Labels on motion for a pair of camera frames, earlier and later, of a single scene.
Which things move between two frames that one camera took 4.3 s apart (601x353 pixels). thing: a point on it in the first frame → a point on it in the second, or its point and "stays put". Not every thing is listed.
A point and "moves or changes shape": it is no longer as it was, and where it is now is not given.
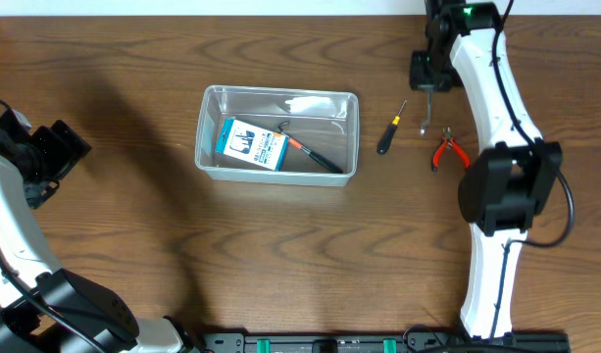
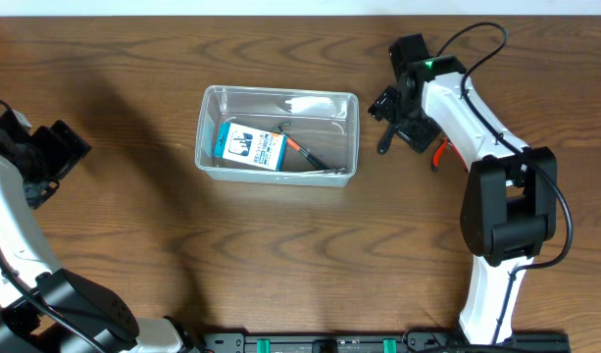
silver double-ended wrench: (428, 88) moves or changes shape
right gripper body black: (431, 68) → (412, 128)
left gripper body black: (45, 160) stays put
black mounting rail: (382, 342) stays put
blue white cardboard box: (252, 144) stays put
